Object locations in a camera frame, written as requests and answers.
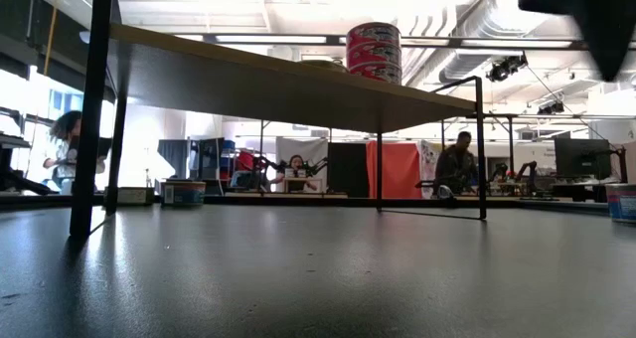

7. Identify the red label seafood can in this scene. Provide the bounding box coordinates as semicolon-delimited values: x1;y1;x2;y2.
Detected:
347;62;402;86
346;22;401;46
346;42;402;66

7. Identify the patterned cloth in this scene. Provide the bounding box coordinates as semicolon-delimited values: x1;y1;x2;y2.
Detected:
419;139;448;195

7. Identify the blue label bronze lid can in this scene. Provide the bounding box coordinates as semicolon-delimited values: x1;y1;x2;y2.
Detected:
159;180;208;209

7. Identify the person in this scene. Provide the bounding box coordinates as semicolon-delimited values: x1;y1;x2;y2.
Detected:
433;130;479;196
274;153;320;194
42;109;113;193

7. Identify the overhead metal rail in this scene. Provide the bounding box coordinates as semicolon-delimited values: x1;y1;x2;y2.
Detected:
173;32;590;50

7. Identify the black table mat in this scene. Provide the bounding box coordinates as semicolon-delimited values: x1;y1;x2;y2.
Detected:
0;201;636;338

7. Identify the black panel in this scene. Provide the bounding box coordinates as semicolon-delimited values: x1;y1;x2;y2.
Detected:
326;141;370;199

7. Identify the pale lid pull tab can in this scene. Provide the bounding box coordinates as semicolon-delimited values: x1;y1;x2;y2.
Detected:
604;182;636;225

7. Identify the gold lid seafood can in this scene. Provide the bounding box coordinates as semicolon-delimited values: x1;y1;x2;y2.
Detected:
103;186;156;208

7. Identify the gray desk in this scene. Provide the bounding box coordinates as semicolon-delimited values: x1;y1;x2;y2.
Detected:
0;132;56;196

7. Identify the wooden cutting board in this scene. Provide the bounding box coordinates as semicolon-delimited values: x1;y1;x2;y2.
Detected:
69;0;487;240

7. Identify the black ceiling spotlight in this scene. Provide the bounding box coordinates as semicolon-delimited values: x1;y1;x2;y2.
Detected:
485;53;529;84
535;99;566;116

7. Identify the black background monitor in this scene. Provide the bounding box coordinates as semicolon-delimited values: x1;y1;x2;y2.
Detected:
554;137;613;181

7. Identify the white curtain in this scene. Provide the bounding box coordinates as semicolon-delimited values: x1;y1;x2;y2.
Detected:
275;136;330;169

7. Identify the orange cloth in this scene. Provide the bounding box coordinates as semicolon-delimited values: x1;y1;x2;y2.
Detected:
366;139;423;200

